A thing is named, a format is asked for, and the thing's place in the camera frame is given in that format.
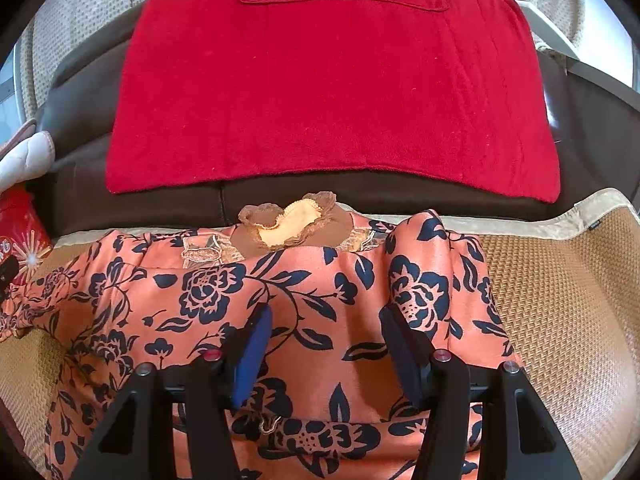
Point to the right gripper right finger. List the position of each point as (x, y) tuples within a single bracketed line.
[(519, 437)]

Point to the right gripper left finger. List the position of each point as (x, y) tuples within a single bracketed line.
[(134, 439)]

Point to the orange floral garment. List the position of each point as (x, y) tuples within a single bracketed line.
[(327, 403)]

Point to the woven bamboo seat mat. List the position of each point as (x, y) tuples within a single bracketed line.
[(566, 291)]

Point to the red gift box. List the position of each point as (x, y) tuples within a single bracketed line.
[(22, 233)]

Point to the white quilted folded blanket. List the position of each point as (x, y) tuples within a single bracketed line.
[(29, 154)]

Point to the dark brown leather sofa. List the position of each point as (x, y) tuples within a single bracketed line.
[(594, 120)]

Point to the red blanket on sofa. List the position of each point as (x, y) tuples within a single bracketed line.
[(221, 90)]

